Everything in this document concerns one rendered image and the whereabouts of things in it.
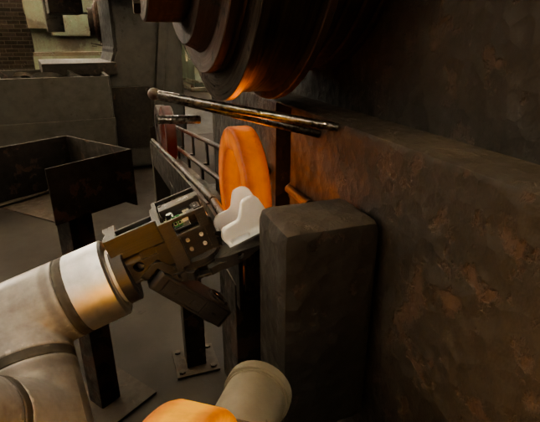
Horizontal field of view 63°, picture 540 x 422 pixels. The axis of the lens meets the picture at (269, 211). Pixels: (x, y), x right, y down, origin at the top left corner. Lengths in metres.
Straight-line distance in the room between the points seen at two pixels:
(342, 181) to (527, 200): 0.23
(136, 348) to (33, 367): 1.11
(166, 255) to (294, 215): 0.17
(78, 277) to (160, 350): 1.09
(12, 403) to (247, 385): 0.18
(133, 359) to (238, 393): 1.19
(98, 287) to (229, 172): 0.30
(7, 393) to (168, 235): 0.19
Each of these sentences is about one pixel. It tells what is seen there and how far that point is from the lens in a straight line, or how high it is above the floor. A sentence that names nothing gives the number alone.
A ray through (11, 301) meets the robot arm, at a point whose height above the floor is 0.71.
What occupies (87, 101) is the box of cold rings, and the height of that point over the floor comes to 0.59.
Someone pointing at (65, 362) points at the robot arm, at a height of 0.66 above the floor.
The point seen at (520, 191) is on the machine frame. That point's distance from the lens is 0.32.
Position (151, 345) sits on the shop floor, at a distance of 1.59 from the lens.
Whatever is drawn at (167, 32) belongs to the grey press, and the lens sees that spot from 3.54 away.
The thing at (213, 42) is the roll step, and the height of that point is 0.95.
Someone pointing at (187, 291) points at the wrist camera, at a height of 0.68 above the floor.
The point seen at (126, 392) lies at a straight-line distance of 1.43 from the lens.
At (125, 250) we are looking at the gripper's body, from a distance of 0.50.
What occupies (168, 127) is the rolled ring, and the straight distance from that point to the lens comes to 1.45.
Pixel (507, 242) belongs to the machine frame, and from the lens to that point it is 0.33.
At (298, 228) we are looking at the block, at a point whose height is 0.80.
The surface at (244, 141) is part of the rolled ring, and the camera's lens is 0.59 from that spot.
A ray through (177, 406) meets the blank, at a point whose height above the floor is 0.77.
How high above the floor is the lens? 0.96
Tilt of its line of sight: 21 degrees down
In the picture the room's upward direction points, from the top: straight up
